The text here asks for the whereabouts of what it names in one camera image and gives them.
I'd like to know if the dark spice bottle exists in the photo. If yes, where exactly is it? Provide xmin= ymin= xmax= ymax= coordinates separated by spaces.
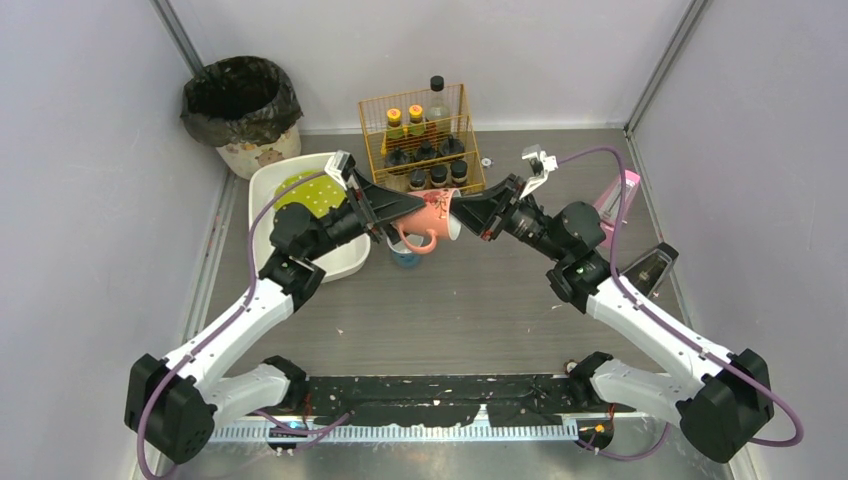
xmin=408 ymin=169 xmax=429 ymax=192

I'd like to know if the yellow wire basket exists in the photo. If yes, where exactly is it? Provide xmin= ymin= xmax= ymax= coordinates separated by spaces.
xmin=358 ymin=84 xmax=486 ymax=193

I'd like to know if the white plastic basin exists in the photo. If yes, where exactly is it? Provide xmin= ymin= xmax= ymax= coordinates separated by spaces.
xmin=248 ymin=153 xmax=371 ymax=282

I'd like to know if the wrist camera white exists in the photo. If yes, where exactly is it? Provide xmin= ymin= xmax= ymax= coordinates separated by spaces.
xmin=519 ymin=144 xmax=559 ymax=200
xmin=323 ymin=150 xmax=355 ymax=190

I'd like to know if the small dark pepper bottle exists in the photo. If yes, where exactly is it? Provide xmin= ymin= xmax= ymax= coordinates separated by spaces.
xmin=429 ymin=164 xmax=449 ymax=189

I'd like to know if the black base mount strip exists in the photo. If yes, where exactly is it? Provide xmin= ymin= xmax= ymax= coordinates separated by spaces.
xmin=309 ymin=374 xmax=632 ymax=427

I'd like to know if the trash bin with black bag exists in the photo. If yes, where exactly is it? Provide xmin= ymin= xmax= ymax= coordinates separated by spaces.
xmin=180 ymin=55 xmax=304 ymax=180

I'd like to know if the small black cap jar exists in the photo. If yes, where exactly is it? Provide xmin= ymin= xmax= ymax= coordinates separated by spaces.
xmin=450 ymin=159 xmax=468 ymax=188

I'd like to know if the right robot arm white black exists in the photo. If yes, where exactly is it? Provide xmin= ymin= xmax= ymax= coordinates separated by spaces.
xmin=449 ymin=175 xmax=774 ymax=463

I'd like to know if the brown spice jar black cap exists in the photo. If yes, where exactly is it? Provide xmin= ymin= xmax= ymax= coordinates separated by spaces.
xmin=413 ymin=140 xmax=439 ymax=171

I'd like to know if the green polka dot plate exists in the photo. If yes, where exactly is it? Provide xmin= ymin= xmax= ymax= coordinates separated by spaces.
xmin=274 ymin=170 xmax=346 ymax=218

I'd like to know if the white shaker bottle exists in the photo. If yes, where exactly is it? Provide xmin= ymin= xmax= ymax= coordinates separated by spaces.
xmin=438 ymin=134 xmax=466 ymax=165

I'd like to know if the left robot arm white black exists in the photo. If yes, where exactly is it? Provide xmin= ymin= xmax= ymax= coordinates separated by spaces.
xmin=124 ymin=169 xmax=426 ymax=479

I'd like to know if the sauce bottle yellow cap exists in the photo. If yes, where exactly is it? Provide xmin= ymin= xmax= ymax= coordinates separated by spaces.
xmin=383 ymin=108 xmax=406 ymax=154
xmin=406 ymin=104 xmax=427 ymax=151

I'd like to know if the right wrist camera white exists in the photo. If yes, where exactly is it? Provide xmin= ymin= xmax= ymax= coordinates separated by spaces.
xmin=519 ymin=144 xmax=559 ymax=200

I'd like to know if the tall clear oil bottle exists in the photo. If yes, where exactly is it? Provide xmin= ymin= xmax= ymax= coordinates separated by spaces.
xmin=425 ymin=75 xmax=452 ymax=149

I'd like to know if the pink box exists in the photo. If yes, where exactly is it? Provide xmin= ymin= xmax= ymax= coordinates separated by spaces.
xmin=594 ymin=170 xmax=641 ymax=248

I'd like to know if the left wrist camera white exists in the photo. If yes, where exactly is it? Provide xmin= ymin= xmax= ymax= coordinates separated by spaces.
xmin=323 ymin=150 xmax=355 ymax=190

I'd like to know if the blue mug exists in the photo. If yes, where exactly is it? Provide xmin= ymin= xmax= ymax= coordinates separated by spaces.
xmin=388 ymin=241 xmax=422 ymax=269

